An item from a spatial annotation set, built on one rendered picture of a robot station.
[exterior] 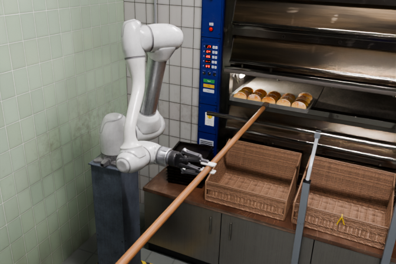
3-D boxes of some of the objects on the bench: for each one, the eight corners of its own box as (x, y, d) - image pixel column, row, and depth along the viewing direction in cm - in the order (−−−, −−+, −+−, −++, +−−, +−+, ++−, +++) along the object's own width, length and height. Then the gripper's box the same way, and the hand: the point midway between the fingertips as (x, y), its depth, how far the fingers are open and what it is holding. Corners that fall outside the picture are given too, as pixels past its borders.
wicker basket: (226, 169, 307) (228, 137, 297) (298, 185, 287) (303, 152, 277) (203, 200, 265) (204, 164, 255) (285, 223, 245) (290, 184, 235)
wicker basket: (304, 187, 285) (309, 153, 275) (388, 208, 263) (397, 172, 253) (289, 223, 244) (294, 185, 234) (386, 252, 222) (397, 211, 212)
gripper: (174, 139, 190) (219, 150, 181) (173, 168, 196) (217, 180, 187) (166, 145, 184) (213, 157, 175) (166, 175, 190) (211, 187, 181)
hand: (208, 167), depth 182 cm, fingers closed on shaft, 3 cm apart
